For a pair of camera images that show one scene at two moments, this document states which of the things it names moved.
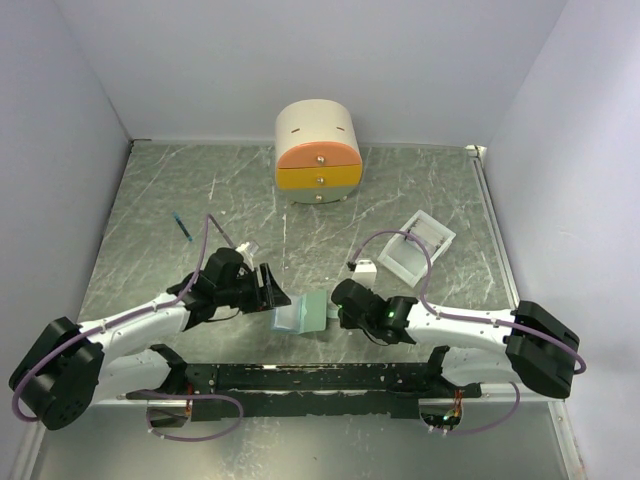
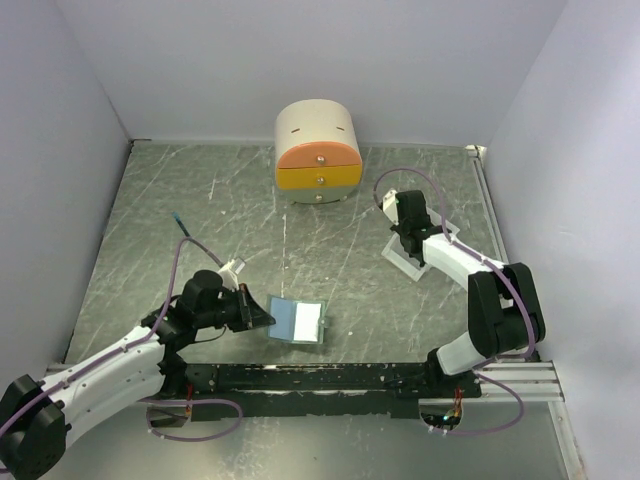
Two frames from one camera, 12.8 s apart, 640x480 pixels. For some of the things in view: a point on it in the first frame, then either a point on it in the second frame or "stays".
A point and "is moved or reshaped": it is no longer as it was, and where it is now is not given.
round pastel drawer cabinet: [318, 156] stays
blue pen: [189, 237] stays
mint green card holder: [306, 313] is moved or reshaped
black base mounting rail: [220, 391] stays
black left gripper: [266, 297] to [250, 313]
